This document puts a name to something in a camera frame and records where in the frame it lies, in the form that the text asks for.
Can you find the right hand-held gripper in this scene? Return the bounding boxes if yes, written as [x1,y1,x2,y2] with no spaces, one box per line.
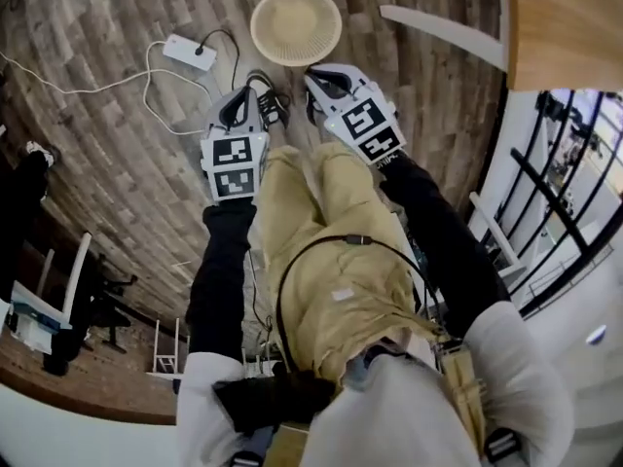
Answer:
[304,63,408,166]

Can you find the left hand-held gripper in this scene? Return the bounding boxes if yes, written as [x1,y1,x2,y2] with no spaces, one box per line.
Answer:
[199,85,272,207]

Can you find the beige plastic wastebasket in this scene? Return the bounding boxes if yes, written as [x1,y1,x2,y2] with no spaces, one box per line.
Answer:
[249,0,344,68]

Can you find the person's right forearm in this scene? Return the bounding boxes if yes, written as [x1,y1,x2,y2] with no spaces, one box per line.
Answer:
[378,152,512,340]

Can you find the person's left forearm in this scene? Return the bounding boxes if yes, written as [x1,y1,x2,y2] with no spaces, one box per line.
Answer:
[184,200,259,362]

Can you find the person's black left shoe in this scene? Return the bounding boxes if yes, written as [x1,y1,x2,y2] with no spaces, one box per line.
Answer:
[245,69,292,131]

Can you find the white power strip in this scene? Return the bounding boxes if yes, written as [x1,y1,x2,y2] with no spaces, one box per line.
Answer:
[162,34,218,72]

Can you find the person's beige trousers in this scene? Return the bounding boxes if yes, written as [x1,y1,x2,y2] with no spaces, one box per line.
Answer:
[256,142,442,384]

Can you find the white shelf rack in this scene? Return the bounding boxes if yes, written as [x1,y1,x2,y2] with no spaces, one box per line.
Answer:
[466,190,530,284]

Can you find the black framed glass partition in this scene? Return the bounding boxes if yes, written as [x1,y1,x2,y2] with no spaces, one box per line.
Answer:
[508,88,623,318]

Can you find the black office chair base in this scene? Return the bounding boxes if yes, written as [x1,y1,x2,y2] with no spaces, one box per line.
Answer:
[82,254,140,355]

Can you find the white step stool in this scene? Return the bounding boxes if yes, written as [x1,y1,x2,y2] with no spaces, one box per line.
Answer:
[151,315,192,377]

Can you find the black waist pouch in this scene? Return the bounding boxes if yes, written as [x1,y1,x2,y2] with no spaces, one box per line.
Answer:
[212,371,338,438]

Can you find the white chair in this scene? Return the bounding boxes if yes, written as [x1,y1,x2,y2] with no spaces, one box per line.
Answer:
[8,231,93,357]

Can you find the person's white shirt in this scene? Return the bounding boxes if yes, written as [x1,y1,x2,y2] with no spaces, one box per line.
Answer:
[173,303,576,467]

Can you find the black power cable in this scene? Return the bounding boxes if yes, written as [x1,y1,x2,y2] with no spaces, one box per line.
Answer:
[194,28,242,92]

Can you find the white power cable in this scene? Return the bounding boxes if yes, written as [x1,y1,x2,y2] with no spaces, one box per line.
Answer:
[0,40,215,136]

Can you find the black body cable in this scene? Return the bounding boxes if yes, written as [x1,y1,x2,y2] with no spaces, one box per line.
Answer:
[275,233,442,375]

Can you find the wooden table with white frame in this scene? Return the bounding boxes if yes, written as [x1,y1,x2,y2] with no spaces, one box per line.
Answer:
[379,0,623,92]

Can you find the black strap buckle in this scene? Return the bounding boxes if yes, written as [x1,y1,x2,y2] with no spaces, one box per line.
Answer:
[483,425,520,464]
[232,449,265,467]

